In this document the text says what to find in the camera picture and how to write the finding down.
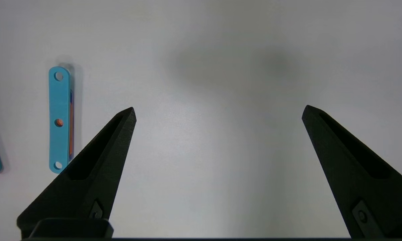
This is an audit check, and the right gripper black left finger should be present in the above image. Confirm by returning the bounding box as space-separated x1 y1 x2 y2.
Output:
16 107 137 239

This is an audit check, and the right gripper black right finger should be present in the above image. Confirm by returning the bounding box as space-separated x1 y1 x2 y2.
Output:
302 104 402 239

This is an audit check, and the blue bar with orange dot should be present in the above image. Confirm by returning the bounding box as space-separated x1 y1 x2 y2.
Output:
48 66 75 174

